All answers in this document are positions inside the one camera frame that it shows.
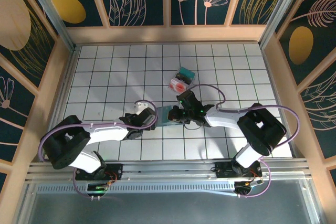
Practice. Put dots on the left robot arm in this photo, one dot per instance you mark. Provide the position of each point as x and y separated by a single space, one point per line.
105 132

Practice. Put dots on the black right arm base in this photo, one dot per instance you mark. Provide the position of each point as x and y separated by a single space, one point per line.
223 169

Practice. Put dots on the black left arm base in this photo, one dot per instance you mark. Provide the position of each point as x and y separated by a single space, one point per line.
115 170

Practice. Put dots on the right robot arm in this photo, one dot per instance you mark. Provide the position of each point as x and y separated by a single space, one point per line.
223 117

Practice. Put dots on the clear acrylic card box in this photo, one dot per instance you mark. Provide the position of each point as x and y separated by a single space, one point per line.
182 79

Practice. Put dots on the teal card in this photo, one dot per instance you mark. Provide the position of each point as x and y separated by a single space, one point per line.
187 72

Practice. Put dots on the small control board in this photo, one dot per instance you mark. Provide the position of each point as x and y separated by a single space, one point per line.
97 187
246 186

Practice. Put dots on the grey metal panel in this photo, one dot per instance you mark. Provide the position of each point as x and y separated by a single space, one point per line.
168 208

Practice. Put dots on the aluminium mounting rail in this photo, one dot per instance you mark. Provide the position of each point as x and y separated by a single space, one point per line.
168 167

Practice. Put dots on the aluminium side rail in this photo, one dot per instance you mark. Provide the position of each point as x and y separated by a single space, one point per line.
281 98
61 98

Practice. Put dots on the aluminium corner post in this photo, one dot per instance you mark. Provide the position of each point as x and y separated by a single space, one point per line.
52 14
281 9

